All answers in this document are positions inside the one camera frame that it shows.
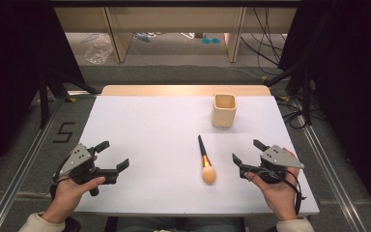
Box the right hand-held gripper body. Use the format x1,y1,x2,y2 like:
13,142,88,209
239,144,305,186

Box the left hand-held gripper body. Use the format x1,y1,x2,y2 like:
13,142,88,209
57,142,120,198

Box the makeup brush with black handle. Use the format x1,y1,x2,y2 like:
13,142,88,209
197,134,217,187

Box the beige square cup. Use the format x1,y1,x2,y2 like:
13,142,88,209
211,93,239,129

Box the person's left hand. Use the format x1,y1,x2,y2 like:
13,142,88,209
41,175,106,224

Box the person's right hand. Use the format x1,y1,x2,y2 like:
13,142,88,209
244,147,301,222

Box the black metal stand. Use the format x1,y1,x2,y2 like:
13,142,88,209
38,68,99,131
264,0,340,128

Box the clear plastic bag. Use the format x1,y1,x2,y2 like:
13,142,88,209
83,33,114,66

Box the black curtain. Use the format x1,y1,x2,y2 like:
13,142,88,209
277,0,371,224
0,0,86,187

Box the blue round objects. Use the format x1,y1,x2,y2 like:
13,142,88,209
200,37,222,45

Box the left hand-held gripper cable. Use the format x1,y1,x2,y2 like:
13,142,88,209
49,154,75,198

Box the hand-held gripper cable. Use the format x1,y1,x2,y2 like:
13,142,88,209
281,169,307,217
49,154,75,198

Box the right hand-held gripper cable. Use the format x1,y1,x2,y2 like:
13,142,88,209
281,169,307,217

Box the aluminium floor rail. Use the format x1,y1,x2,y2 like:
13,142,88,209
289,96,369,232
0,96,66,232

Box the bundle of black cables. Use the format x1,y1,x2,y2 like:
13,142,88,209
240,6,289,77

